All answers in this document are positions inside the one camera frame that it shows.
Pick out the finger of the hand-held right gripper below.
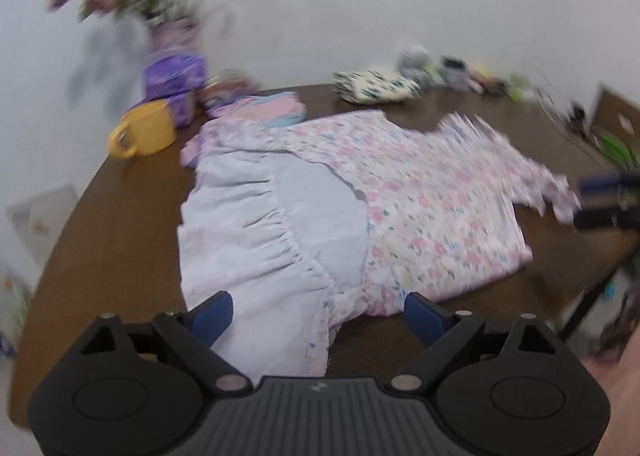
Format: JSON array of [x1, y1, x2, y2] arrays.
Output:
[[572, 209, 640, 232], [579, 174, 640, 196]]

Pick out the mottled pink vase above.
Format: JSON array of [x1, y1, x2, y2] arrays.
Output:
[[150, 19, 202, 60]]

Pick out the cream green-flowered folded garment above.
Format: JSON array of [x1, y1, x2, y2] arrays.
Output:
[[332, 69, 422, 105]]

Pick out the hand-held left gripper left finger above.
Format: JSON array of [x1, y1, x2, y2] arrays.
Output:
[[75, 291, 251, 397]]

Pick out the clear plastic bag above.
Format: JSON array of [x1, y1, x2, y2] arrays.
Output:
[[197, 69, 262, 112]]

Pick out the brown cardboard piece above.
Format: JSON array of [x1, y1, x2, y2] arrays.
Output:
[[592, 84, 640, 162]]

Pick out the pink and blue garment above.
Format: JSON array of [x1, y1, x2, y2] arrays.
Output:
[[207, 91, 307, 129]]

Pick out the black table leg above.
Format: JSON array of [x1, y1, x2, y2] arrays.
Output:
[[559, 259, 617, 339]]

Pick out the dark cloth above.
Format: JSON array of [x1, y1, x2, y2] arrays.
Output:
[[594, 271, 640, 364]]

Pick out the pink floral garment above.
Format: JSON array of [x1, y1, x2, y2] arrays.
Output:
[[177, 109, 583, 379]]

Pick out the small purple tissue pack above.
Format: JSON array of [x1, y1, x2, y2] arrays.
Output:
[[160, 89, 199, 129]]

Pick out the yellow mug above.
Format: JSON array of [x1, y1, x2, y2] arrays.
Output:
[[107, 100, 179, 160]]

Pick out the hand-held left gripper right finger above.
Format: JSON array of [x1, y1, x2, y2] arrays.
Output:
[[387, 291, 563, 396]]

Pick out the large purple tissue pack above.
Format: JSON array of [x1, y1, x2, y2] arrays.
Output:
[[144, 54, 209, 98]]

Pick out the white paper bag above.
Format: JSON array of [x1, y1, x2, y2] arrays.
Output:
[[5, 185, 79, 264]]

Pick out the person's right forearm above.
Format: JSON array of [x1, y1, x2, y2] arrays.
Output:
[[582, 351, 640, 456]]

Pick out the green pen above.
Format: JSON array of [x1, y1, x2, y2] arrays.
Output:
[[599, 133, 637, 168]]

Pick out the white robot speaker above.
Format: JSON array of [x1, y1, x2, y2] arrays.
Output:
[[399, 44, 432, 78]]

